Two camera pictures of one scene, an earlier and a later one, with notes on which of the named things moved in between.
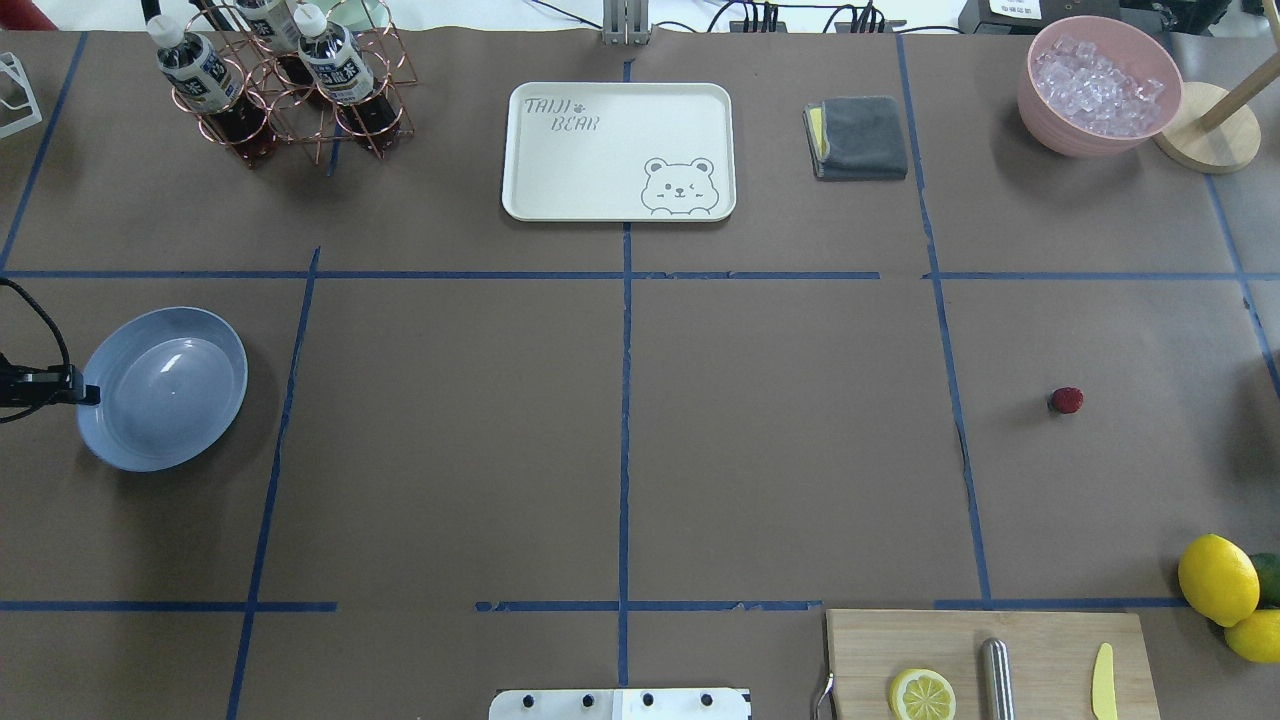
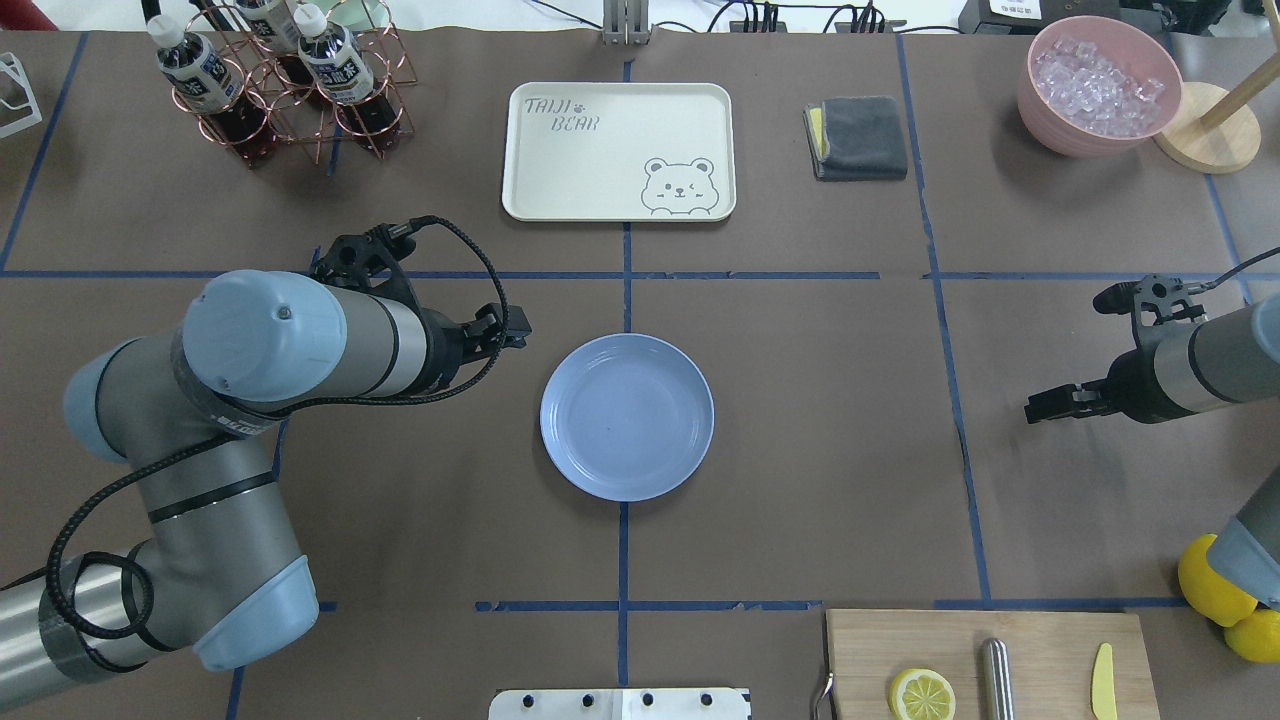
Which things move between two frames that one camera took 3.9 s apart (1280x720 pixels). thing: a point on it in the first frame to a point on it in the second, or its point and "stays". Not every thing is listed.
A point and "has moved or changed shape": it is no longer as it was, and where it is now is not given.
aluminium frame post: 626,23 stays
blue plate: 171,382 has moved or changed shape
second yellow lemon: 1257,637 stays
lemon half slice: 921,694 stays
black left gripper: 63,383 to 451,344
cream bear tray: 614,152 stays
